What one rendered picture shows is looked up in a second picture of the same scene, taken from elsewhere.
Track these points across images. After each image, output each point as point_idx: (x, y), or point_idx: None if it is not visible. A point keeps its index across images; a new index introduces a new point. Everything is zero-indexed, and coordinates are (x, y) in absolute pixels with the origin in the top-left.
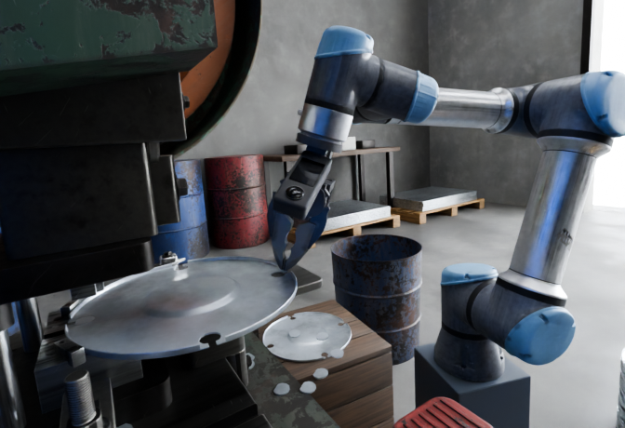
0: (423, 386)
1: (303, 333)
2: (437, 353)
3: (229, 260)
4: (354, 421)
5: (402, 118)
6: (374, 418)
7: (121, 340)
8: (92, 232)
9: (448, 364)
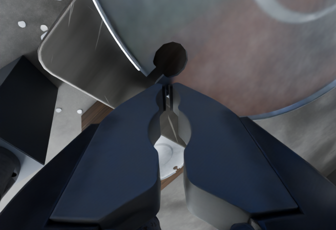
0: (36, 136)
1: (160, 155)
2: (9, 161)
3: (281, 107)
4: (105, 112)
5: None
6: (93, 121)
7: None
8: None
9: None
